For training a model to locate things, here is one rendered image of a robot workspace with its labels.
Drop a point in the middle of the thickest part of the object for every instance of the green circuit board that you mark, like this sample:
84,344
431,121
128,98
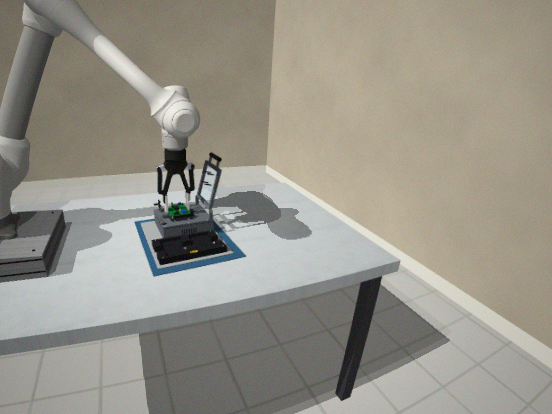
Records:
179,209

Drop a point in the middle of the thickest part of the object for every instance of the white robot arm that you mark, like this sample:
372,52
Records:
171,110

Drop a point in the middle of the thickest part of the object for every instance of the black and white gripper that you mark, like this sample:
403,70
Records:
174,165

